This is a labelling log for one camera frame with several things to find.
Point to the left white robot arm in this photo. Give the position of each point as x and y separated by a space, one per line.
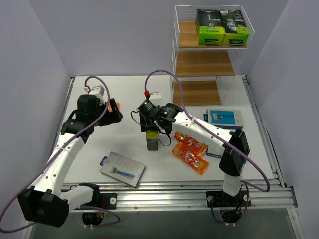
43 201

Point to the tall green black razor box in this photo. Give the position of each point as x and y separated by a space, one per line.
236 30

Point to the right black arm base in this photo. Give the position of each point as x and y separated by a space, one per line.
219 199

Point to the white wire wooden shelf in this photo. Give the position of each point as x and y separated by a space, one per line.
205 72

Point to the black green razor pack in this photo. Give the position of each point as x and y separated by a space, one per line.
209 27

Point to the orange razor bag far left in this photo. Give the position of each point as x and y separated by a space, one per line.
110 107

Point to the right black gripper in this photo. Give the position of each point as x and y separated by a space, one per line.
147 123

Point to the orange razor bag lower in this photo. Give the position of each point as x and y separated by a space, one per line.
190 158

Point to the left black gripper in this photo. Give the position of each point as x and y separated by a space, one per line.
113 113

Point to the orange razor bag upper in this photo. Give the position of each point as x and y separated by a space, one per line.
193 144

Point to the small black green razor box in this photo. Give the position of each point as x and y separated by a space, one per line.
152 140

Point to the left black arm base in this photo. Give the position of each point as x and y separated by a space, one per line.
108 201

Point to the orange razor bag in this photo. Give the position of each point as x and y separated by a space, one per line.
193 144
190 158
110 107

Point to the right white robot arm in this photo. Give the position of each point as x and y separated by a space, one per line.
232 147

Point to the blue white razor box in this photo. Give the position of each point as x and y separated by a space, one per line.
226 119

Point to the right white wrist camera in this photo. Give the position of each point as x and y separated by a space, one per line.
153 100

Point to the grey box blue razor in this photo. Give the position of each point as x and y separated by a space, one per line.
123 169
214 153

